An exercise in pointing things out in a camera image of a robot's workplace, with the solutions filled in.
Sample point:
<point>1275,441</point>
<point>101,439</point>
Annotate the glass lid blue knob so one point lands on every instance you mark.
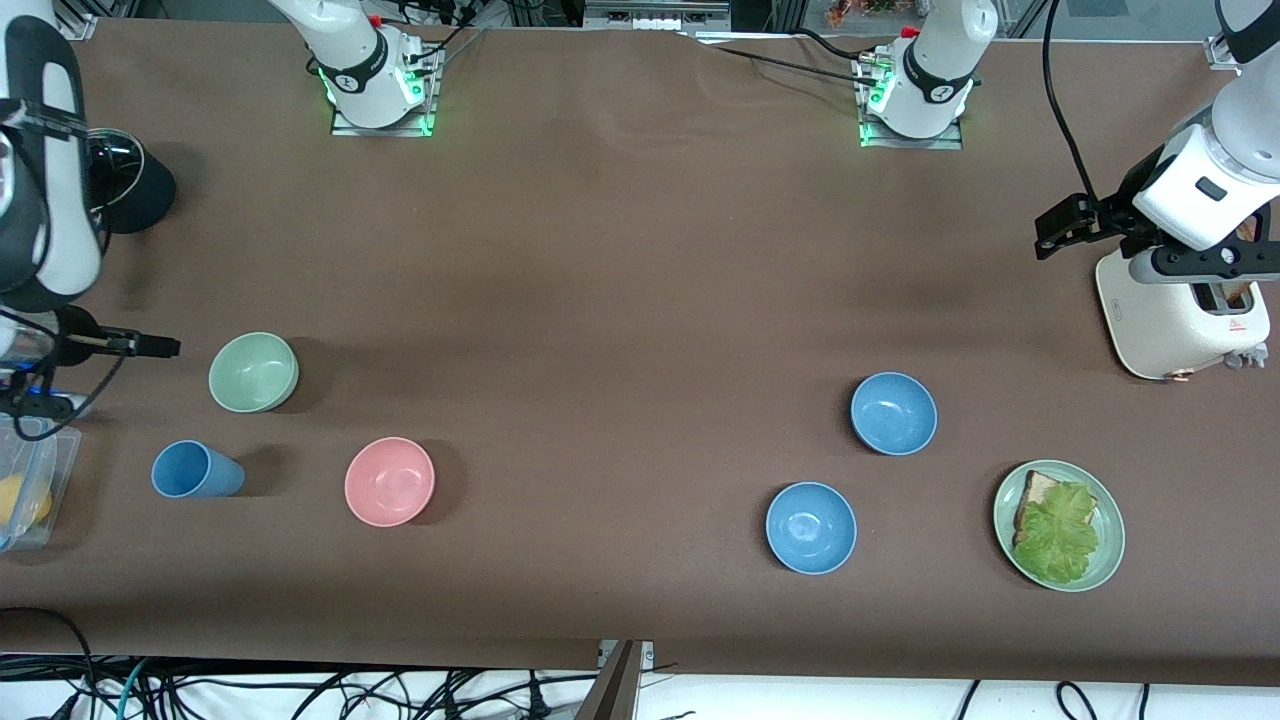
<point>115,160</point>

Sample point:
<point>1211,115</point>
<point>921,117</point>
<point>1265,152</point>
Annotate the metal table bracket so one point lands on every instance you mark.
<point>648,655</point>

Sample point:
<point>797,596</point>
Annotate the clear plastic container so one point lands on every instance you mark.
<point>55,470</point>

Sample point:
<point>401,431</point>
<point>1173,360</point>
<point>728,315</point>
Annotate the brown toasted bread slice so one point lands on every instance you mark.
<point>1247,229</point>

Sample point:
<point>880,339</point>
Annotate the pink bowl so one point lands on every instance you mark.
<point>390,482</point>

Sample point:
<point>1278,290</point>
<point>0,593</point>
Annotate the bread with lettuce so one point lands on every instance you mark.
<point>1060,535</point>

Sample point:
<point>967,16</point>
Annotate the aluminium frame profile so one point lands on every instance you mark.
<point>78,20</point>

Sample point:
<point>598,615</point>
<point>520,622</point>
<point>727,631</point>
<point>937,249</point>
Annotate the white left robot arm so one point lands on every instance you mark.
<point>940,60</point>

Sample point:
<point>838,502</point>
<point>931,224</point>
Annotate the yellow fruit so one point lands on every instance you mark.
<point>20,500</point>

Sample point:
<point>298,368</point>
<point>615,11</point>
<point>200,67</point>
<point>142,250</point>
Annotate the cream white toaster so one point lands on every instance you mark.
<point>1170,330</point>

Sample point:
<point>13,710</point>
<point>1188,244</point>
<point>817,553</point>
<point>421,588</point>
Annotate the pale green bowl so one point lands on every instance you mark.
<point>253,372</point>

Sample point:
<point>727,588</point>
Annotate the dark angled post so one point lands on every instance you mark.
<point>615,690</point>

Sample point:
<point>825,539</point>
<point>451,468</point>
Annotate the blue bowl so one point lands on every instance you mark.
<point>810,527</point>
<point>893,413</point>

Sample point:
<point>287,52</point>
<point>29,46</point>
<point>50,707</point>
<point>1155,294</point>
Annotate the blue cup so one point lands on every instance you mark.
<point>195,470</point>

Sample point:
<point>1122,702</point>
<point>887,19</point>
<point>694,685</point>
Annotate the metal corner bracket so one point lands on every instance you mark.
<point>1222,52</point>

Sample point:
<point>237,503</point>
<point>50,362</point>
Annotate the grey metal box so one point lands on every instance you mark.
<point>655,14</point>

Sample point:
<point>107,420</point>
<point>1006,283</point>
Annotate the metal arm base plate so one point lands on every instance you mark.
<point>385,130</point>
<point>915,143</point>

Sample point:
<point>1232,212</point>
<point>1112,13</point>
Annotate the white bread slice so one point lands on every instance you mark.
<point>1038,488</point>

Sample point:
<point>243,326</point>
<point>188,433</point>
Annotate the pale green plate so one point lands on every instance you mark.
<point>1110,530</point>

